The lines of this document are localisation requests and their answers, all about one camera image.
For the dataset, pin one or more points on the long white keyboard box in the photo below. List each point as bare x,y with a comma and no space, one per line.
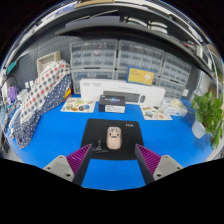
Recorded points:
91,88

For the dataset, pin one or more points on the red blue checkered cloth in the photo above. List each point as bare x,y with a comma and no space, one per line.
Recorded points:
46,85

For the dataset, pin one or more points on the small black product box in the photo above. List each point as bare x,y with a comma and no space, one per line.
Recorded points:
111,101

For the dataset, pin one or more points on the clear plastic container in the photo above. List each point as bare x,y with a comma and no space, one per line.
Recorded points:
175,108

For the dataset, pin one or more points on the potted green plant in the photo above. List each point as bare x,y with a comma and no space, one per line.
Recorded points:
208,115

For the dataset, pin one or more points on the yellow and blue box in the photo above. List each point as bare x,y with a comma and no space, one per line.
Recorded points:
140,76

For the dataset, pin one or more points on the colourful sticker sheet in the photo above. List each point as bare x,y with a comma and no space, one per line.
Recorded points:
155,113
78,105

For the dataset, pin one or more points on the dark wall shelf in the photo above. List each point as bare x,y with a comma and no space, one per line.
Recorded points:
126,26

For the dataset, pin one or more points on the white woven basket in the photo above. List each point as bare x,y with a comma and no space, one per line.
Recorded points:
48,60

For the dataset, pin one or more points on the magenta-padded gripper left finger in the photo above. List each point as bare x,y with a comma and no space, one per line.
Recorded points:
60,168

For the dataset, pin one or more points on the black mouse pad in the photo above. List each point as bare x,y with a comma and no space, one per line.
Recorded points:
131,136

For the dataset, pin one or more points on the navy polka dot cloth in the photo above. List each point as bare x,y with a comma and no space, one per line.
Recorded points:
30,128

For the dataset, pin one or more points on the purple soft object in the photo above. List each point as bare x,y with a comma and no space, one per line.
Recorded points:
12,93

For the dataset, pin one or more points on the grey drawer cabinet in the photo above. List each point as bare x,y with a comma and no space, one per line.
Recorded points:
91,74
121,75
141,55
173,88
93,53
176,68

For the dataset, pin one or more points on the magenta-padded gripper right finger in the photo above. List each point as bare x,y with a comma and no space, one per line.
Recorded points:
166,167

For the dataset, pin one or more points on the grey pegboard panel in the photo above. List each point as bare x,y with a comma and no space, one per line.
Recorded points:
30,55

